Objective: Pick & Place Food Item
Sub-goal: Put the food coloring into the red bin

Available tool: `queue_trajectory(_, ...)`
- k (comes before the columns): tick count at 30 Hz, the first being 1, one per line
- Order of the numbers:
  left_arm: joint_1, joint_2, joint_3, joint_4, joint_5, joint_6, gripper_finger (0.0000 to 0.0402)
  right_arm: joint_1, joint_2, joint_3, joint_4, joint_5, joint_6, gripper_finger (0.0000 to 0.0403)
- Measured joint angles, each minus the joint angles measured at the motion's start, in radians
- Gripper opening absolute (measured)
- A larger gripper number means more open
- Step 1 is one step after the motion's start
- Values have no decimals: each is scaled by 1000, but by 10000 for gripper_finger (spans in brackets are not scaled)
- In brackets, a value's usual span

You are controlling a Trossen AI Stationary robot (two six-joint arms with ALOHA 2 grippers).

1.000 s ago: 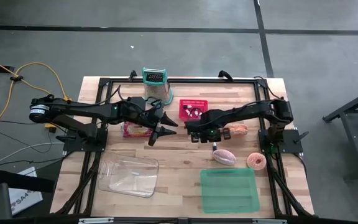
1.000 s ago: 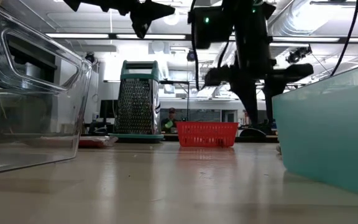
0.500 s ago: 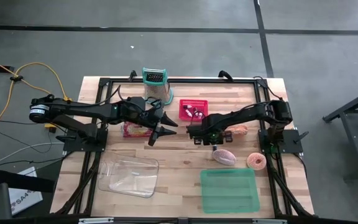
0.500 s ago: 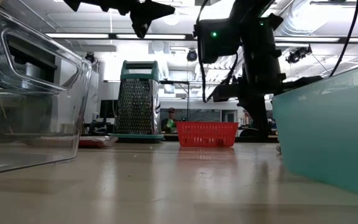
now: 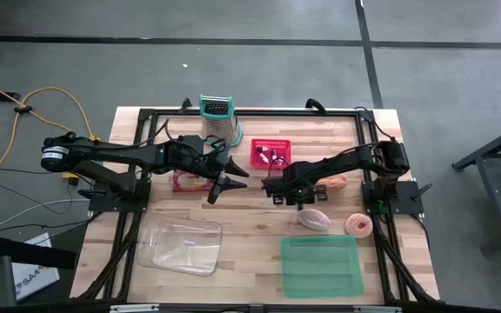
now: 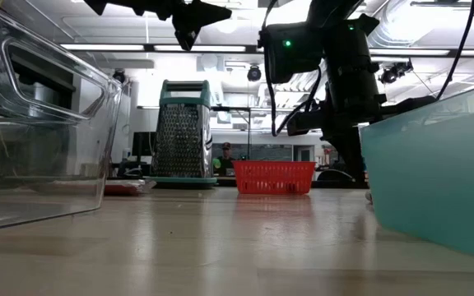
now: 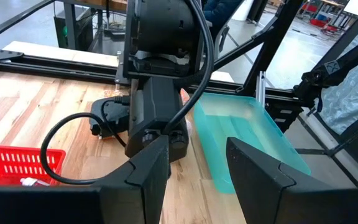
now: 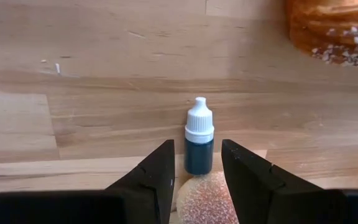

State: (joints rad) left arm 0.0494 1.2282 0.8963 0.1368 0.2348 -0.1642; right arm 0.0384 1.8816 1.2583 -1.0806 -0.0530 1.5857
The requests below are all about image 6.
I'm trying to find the red plastic mesh basket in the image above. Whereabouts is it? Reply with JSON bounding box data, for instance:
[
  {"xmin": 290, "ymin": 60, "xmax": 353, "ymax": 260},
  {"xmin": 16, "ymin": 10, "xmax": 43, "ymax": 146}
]
[{"xmin": 231, "ymin": 160, "xmax": 317, "ymax": 196}]

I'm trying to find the red snack packet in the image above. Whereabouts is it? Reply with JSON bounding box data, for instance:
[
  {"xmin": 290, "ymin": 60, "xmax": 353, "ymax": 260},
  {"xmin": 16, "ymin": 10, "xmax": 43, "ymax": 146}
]
[{"xmin": 104, "ymin": 178, "xmax": 156, "ymax": 197}]

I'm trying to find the black computer monitor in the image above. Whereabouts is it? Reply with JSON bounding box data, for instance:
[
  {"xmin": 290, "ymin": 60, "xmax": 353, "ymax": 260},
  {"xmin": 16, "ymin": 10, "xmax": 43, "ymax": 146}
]
[{"xmin": 132, "ymin": 131, "xmax": 158, "ymax": 158}]

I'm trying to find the black hanging camera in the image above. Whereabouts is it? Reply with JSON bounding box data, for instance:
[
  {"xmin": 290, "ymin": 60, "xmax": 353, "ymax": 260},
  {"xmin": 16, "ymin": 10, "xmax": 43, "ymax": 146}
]
[{"xmin": 246, "ymin": 64, "xmax": 263, "ymax": 82}]

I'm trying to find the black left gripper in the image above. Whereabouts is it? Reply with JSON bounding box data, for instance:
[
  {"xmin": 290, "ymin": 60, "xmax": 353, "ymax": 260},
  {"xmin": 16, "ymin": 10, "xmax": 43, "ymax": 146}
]
[{"xmin": 82, "ymin": 0, "xmax": 233, "ymax": 53}]

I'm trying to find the thin black cable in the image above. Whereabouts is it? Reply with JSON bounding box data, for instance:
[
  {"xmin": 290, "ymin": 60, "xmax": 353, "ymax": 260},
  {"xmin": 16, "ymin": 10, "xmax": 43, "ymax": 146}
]
[{"xmin": 436, "ymin": 0, "xmax": 474, "ymax": 101}]

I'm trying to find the black ceiling spotlight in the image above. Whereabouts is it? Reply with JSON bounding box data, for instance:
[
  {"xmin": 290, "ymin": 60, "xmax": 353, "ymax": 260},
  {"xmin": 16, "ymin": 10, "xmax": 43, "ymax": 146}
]
[{"xmin": 378, "ymin": 60, "xmax": 414, "ymax": 86}]

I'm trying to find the teal metal box grater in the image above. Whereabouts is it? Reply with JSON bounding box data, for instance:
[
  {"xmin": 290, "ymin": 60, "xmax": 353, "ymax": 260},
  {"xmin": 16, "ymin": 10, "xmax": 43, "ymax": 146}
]
[{"xmin": 150, "ymin": 80, "xmax": 218, "ymax": 190}]

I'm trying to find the teal plastic bin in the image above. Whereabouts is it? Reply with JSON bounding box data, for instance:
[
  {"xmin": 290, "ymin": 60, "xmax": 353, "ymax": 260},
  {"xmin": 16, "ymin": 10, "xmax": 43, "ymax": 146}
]
[{"xmin": 360, "ymin": 80, "xmax": 474, "ymax": 264}]

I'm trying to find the person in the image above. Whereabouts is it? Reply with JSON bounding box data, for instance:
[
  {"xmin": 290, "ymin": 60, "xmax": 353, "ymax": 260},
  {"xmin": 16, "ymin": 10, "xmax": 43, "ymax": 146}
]
[{"xmin": 214, "ymin": 141, "xmax": 237, "ymax": 178}]

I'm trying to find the black aluminium table frame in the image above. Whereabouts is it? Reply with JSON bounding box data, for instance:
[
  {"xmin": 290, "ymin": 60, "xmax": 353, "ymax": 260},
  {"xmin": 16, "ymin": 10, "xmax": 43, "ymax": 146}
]
[{"xmin": 105, "ymin": 175, "xmax": 369, "ymax": 190}]

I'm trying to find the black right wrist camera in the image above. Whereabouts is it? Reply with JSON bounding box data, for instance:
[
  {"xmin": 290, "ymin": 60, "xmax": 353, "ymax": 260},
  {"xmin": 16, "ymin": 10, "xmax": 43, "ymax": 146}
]
[{"xmin": 258, "ymin": 21, "xmax": 327, "ymax": 85}]

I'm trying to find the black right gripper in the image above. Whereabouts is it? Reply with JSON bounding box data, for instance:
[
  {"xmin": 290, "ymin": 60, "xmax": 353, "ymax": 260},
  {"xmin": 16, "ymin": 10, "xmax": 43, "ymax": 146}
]
[{"xmin": 286, "ymin": 14, "xmax": 439, "ymax": 184}]

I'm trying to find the clear plastic bin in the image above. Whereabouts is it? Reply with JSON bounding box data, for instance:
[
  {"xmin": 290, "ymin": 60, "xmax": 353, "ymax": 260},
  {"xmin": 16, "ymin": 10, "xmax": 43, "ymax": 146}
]
[{"xmin": 0, "ymin": 0, "xmax": 123, "ymax": 234}]

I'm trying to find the black chair back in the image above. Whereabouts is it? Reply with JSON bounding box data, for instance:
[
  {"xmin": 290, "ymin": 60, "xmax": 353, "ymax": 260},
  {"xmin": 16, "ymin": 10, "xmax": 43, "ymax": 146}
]
[{"xmin": 317, "ymin": 169, "xmax": 356, "ymax": 183}]

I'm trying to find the overhead light bar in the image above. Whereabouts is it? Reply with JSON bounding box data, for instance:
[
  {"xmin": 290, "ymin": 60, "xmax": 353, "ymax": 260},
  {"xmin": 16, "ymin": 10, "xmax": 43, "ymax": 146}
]
[{"xmin": 59, "ymin": 42, "xmax": 474, "ymax": 58}]

